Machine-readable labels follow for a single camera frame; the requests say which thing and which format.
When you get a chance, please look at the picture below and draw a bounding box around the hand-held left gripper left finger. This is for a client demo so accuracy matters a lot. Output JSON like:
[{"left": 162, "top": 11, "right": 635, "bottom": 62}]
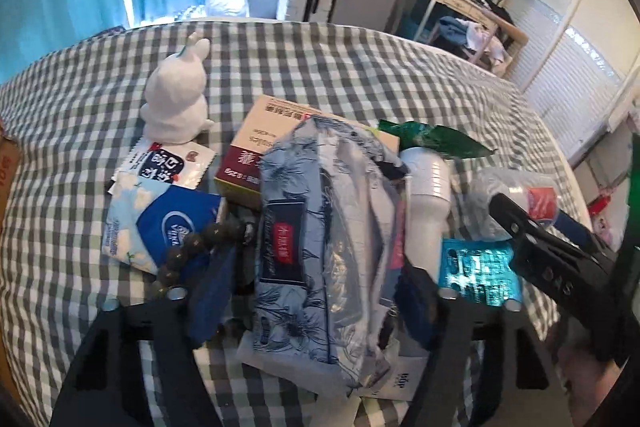
[{"left": 50, "top": 242, "right": 240, "bottom": 427}]

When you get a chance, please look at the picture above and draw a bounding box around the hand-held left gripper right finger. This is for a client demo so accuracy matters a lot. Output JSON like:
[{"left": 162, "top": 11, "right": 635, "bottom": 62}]
[{"left": 395, "top": 257, "right": 576, "bottom": 427}]

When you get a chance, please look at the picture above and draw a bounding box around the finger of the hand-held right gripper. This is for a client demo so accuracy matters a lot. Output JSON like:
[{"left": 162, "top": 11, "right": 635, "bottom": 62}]
[{"left": 489, "top": 193, "right": 608, "bottom": 258}]

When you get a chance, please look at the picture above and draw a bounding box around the clear plastic bottle red label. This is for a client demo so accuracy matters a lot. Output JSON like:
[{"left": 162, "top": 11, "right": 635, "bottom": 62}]
[{"left": 467, "top": 169, "right": 561, "bottom": 240}]

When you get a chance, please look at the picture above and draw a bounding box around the blue floral tissue pack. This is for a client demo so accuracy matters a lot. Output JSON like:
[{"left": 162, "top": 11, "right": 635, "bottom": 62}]
[{"left": 237, "top": 116, "right": 408, "bottom": 398}]

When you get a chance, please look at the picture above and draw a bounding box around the green snack packet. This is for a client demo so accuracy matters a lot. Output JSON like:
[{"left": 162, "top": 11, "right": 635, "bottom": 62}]
[{"left": 377, "top": 119, "right": 496, "bottom": 160}]

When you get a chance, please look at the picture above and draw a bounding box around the beige and maroon medicine box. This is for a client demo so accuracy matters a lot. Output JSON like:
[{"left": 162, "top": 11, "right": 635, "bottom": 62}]
[{"left": 215, "top": 95, "right": 401, "bottom": 208}]

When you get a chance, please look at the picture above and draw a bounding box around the brown cardboard box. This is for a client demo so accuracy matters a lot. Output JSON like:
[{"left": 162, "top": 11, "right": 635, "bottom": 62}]
[{"left": 0, "top": 122, "right": 23, "bottom": 228}]

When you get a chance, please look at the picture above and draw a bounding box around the checked cloth covered desktop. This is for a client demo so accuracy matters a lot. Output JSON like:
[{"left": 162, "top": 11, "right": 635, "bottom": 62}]
[{"left": 0, "top": 19, "right": 593, "bottom": 427}]

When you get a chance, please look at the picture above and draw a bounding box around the teal foil packet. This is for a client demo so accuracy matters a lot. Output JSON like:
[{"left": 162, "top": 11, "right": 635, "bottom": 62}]
[{"left": 437, "top": 238, "right": 523, "bottom": 308}]

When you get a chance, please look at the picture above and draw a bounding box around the white paper leaflet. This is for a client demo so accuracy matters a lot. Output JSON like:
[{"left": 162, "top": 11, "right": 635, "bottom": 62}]
[{"left": 360, "top": 347, "right": 426, "bottom": 400}]

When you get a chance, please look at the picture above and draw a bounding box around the red and white box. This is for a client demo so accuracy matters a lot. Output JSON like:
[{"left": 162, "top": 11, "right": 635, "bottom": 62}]
[{"left": 587, "top": 194, "right": 613, "bottom": 218}]

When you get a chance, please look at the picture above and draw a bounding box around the blue and white tissue packet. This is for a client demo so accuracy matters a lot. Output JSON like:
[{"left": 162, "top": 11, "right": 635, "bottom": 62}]
[{"left": 101, "top": 181, "right": 226, "bottom": 275}]

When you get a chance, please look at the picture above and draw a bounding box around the white plastic bottle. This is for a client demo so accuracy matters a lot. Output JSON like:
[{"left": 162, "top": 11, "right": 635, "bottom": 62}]
[{"left": 400, "top": 147, "right": 453, "bottom": 270}]

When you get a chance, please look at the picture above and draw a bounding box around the white sachet with dark print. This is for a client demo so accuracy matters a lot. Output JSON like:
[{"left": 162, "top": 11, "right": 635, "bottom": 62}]
[{"left": 111, "top": 139, "right": 217, "bottom": 194}]

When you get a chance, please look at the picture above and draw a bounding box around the white sliding door wardrobe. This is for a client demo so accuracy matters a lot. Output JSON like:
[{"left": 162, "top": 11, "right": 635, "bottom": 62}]
[{"left": 505, "top": 0, "right": 640, "bottom": 148}]

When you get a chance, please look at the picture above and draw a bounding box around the pile of clothes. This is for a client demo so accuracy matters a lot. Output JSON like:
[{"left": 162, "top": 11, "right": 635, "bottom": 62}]
[{"left": 435, "top": 16, "right": 511, "bottom": 72}]

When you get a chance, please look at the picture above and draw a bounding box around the white rabbit figurine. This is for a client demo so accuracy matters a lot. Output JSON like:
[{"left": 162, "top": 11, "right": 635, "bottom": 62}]
[{"left": 139, "top": 32, "right": 216, "bottom": 144}]

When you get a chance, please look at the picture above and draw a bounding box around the light wooden dressing desk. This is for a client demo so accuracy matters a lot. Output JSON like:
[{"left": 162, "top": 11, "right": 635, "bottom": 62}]
[{"left": 385, "top": 0, "right": 528, "bottom": 68}]

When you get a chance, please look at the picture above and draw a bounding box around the pack of small water bottles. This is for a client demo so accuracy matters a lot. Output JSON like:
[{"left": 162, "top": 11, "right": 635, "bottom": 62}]
[{"left": 177, "top": 4, "right": 208, "bottom": 22}]

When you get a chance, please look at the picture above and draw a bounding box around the dark bead bracelet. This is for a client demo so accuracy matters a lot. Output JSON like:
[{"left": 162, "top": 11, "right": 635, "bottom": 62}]
[{"left": 152, "top": 219, "right": 256, "bottom": 300}]

